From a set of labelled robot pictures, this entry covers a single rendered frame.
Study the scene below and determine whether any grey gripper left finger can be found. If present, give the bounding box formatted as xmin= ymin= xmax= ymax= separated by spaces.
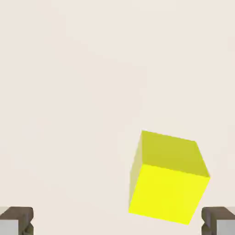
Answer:
xmin=0 ymin=206 xmax=34 ymax=235

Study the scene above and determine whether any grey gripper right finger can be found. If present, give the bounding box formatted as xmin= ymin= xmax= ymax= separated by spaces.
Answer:
xmin=201 ymin=206 xmax=235 ymax=235

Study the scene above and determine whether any small yellow cube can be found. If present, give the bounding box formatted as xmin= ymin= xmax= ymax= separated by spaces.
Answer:
xmin=128 ymin=129 xmax=211 ymax=226

